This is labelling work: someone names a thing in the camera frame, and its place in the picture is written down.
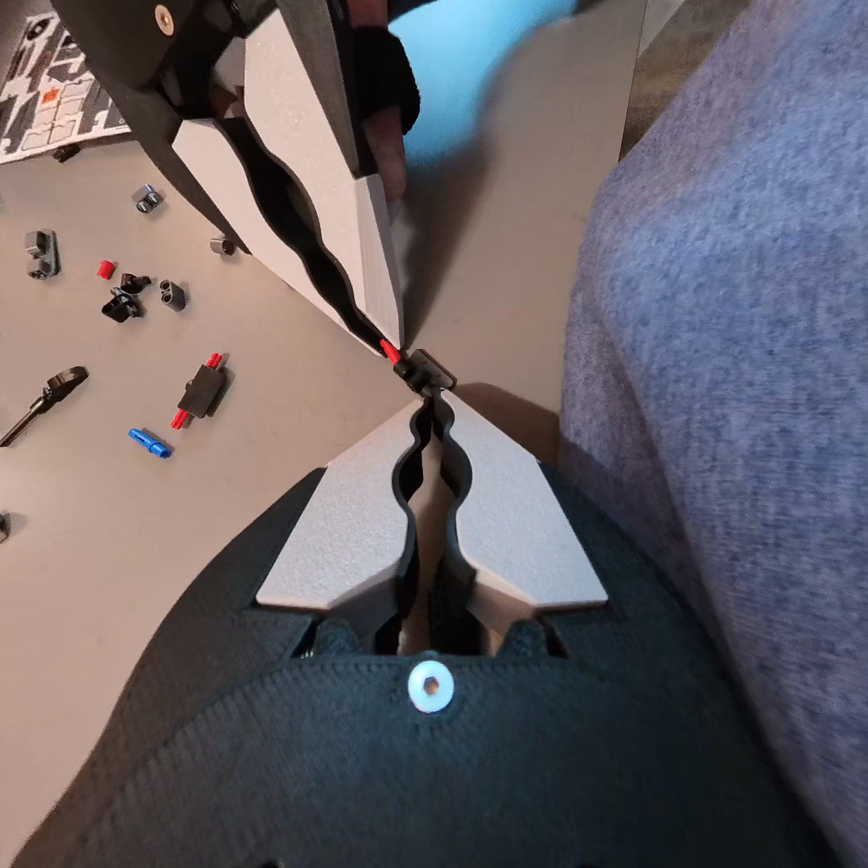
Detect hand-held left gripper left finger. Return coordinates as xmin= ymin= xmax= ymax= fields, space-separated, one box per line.
xmin=254 ymin=399 xmax=438 ymax=621

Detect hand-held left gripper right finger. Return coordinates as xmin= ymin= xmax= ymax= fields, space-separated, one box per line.
xmin=437 ymin=395 xmax=610 ymax=637

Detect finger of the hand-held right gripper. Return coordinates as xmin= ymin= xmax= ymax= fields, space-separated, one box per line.
xmin=173 ymin=115 xmax=402 ymax=359
xmin=241 ymin=7 xmax=409 ymax=348

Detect black lego connector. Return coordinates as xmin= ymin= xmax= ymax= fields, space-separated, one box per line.
xmin=395 ymin=349 xmax=457 ymax=398

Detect lego sticker sheet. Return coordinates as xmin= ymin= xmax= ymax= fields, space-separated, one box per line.
xmin=0 ymin=12 xmax=134 ymax=165

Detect black lego joint cluster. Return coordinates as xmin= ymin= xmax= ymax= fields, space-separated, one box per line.
xmin=101 ymin=273 xmax=152 ymax=324

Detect black lego block red pins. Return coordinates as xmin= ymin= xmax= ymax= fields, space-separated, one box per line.
xmin=170 ymin=352 xmax=229 ymax=430

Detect black lego axle with connector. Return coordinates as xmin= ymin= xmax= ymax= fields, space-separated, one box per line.
xmin=0 ymin=365 xmax=90 ymax=448

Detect person's right hand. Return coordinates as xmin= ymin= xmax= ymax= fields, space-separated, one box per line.
xmin=347 ymin=0 xmax=421 ymax=202

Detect person's blue-grey clothed torso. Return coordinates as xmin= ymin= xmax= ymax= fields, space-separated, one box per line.
xmin=557 ymin=0 xmax=868 ymax=868

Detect black grey lego bracket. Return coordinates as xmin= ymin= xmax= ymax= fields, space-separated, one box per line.
xmin=25 ymin=230 xmax=62 ymax=279

